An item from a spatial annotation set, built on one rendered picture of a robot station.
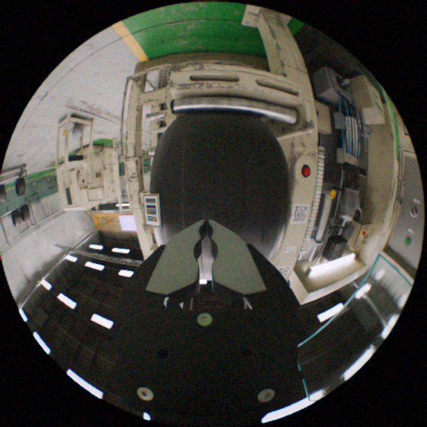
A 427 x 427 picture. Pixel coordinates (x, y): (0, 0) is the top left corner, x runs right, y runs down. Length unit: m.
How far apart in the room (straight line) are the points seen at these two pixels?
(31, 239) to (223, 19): 11.69
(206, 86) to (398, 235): 0.76
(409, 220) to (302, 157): 0.50
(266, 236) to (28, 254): 11.52
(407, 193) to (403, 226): 0.11
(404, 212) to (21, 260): 12.02
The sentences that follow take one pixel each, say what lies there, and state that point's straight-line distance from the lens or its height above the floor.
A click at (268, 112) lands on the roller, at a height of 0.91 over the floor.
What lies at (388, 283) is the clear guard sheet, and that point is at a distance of 0.69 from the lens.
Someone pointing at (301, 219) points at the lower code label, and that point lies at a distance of 0.57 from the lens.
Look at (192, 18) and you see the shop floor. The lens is 1.21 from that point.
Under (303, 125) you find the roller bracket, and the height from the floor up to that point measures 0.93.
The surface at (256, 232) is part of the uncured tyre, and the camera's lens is 0.25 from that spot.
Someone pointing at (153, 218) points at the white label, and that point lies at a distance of 0.26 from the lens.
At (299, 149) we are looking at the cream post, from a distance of 0.51.
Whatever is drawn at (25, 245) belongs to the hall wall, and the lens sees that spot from 11.34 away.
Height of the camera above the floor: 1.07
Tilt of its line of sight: 21 degrees up
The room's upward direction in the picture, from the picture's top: 180 degrees clockwise
